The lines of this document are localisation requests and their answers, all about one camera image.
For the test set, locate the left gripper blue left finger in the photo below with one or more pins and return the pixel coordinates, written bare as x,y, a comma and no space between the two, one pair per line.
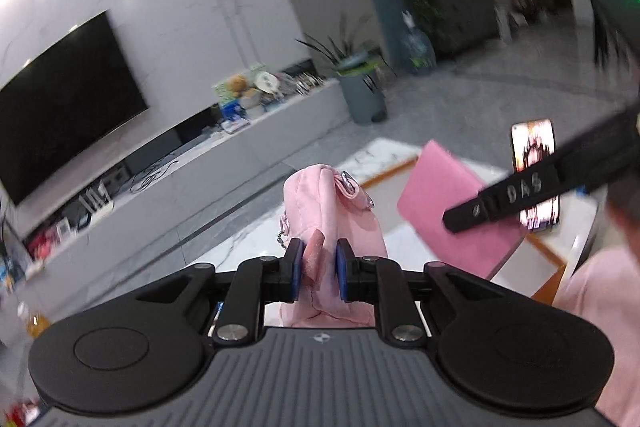
245,293

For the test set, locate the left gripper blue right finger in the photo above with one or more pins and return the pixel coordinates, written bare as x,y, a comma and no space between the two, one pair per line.
389,289

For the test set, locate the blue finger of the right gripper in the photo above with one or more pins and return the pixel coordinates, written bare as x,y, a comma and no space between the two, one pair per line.
601,155

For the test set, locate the pink fabric pouch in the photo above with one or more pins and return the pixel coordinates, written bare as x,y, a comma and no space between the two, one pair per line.
322,206

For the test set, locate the pink wallet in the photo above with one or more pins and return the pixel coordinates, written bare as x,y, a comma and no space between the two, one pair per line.
440,202

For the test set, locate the orange cardboard shoe box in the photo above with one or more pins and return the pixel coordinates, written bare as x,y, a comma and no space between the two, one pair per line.
533,270

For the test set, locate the white tv console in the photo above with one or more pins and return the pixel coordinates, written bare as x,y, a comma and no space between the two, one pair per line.
188,184

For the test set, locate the white wifi router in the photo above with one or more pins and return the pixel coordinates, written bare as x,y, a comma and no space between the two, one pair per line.
96,200

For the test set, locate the brown teddy bear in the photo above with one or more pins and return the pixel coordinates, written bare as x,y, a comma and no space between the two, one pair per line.
238,85

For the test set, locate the grey trash bin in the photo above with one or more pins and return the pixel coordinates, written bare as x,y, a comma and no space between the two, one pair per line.
362,91

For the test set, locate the dark grey cabinet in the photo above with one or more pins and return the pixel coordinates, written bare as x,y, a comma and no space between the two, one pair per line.
462,25

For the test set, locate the water bottle jug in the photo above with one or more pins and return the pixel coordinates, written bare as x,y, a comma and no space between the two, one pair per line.
420,52

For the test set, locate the black wall television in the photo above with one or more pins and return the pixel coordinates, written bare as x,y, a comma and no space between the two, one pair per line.
71,96

